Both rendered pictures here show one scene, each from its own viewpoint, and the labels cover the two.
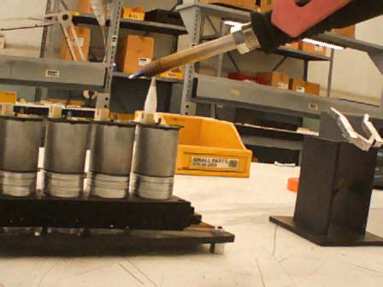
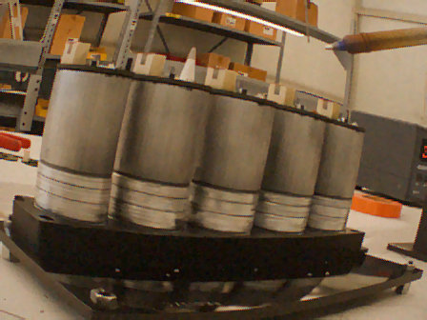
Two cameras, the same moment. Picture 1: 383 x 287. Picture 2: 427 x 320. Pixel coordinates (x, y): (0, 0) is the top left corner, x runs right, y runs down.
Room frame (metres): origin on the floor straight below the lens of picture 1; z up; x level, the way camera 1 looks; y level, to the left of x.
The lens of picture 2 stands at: (0.09, 0.11, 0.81)
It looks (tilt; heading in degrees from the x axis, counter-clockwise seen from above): 4 degrees down; 349
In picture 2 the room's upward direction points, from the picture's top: 11 degrees clockwise
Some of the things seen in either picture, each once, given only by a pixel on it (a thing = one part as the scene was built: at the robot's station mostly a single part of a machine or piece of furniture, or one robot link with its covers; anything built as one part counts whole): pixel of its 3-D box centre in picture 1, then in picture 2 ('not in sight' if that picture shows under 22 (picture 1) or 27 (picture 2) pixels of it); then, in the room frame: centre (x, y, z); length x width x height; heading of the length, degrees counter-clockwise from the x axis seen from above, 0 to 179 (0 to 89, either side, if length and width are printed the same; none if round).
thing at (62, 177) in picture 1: (63, 163); (223, 172); (0.30, 0.06, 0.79); 0.02 x 0.02 x 0.05
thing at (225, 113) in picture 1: (232, 114); not in sight; (3.11, -0.23, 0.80); 0.15 x 0.12 x 0.10; 43
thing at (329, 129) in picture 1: (372, 150); (404, 162); (0.78, -0.27, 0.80); 0.15 x 0.12 x 0.10; 15
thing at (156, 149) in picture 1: (154, 167); (328, 184); (0.33, 0.02, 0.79); 0.02 x 0.02 x 0.05
